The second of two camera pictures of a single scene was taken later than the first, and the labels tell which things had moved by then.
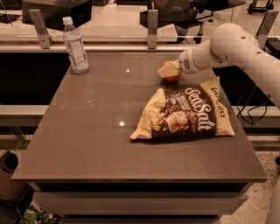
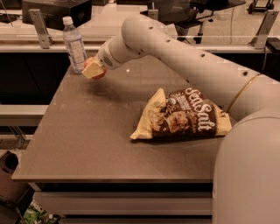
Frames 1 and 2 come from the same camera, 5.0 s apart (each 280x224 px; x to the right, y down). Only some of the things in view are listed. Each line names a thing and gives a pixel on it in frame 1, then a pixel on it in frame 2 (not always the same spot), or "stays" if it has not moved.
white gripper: [185, 62] to [104, 57]
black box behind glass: [53, 12] stays
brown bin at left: [10, 188] stays
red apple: [171, 79] to [99, 76]
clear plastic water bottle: [75, 46] stays
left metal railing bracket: [42, 28] stays
